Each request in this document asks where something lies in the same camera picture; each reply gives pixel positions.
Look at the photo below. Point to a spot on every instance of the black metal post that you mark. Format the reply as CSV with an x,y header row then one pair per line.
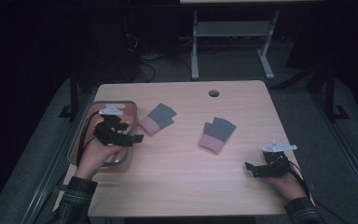
x,y
331,93
73,93

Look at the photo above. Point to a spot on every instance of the person's right hand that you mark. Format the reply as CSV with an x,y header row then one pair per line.
x,y
287,186

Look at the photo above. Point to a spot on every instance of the person's left hand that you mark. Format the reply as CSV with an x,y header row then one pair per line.
x,y
96,158

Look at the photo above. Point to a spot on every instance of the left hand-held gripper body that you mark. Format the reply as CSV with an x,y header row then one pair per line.
x,y
110,132

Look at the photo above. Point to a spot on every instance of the grey and pink glove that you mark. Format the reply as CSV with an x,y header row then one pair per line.
x,y
217,133
158,118

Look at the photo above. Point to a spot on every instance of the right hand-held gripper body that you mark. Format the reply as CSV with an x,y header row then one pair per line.
x,y
273,163

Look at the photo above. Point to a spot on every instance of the orange box with grey rim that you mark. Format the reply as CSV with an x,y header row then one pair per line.
x,y
127,121

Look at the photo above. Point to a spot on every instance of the grey metal stand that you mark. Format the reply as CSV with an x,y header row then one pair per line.
x,y
233,29

